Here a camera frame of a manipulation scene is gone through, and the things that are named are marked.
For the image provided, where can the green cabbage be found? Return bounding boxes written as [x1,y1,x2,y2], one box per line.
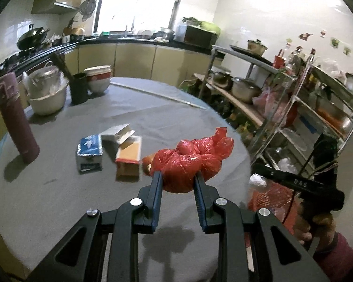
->
[198,20,221,34]

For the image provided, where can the person's right hand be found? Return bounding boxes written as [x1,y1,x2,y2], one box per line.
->
[293,211,337,246]

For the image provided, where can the white plastic bag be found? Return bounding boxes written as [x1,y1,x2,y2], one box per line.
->
[278,158,297,174]

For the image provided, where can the maroon thermos bottle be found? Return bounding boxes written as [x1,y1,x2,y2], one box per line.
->
[0,72,40,164]

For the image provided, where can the pink plastic bag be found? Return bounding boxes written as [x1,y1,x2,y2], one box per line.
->
[253,90,297,130]

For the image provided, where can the small lidded pot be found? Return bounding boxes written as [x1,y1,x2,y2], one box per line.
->
[213,71,232,85]

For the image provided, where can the red plastic bag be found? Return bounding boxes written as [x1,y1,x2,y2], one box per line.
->
[148,127,234,194]

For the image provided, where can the red plastic basket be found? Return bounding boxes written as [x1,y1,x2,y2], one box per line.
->
[247,179,303,241]

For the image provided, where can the black wok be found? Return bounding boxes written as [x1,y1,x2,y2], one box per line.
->
[17,24,50,50]

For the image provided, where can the kitchen window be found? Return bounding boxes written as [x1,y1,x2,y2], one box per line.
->
[92,0,189,36]

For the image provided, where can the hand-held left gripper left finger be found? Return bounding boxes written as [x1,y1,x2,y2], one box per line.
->
[26,170,165,282]

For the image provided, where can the patterned pot with lid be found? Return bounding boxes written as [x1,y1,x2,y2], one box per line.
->
[247,39,268,56]

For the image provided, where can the gas stove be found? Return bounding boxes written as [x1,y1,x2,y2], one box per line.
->
[0,51,27,74]

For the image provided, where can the white pot with plastic cover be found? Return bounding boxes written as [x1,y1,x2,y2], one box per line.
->
[23,62,69,116]

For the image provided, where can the dark chopsticks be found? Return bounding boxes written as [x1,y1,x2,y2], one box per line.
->
[49,52,75,78]

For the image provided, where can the orange carton box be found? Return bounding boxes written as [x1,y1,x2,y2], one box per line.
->
[115,135,143,180]

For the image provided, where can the round hanging strainer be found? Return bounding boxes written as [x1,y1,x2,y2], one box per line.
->
[79,0,97,16]

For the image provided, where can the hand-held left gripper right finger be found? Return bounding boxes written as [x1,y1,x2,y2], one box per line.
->
[193,170,331,282]

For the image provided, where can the metal corner rack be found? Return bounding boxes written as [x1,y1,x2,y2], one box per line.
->
[247,56,353,183]

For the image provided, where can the small silver white box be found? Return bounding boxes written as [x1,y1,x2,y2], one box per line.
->
[101,123,136,145]

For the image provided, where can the white tissue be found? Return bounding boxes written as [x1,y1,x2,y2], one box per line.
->
[249,174,267,188]

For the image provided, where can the stacked white red bowls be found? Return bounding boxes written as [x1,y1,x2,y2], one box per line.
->
[84,65,112,94]

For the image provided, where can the steel pot with lid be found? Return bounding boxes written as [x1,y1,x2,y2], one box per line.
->
[231,77,264,104]

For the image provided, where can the blue carton box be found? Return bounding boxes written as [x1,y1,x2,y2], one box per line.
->
[76,134,104,174]

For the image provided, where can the black chopstick holder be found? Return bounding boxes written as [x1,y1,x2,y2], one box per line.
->
[69,73,89,105]

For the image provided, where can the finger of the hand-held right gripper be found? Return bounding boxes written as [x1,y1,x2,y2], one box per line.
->
[251,163,301,189]

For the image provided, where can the microwave oven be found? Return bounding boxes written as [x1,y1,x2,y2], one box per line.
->
[176,25,218,47]

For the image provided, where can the beige base cabinets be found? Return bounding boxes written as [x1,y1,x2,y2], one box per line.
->
[0,39,224,141]

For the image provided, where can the shelf with wooden boards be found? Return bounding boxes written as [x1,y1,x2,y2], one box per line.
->
[194,45,297,127]

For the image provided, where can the sink faucet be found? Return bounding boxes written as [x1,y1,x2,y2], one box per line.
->
[124,16,136,38]

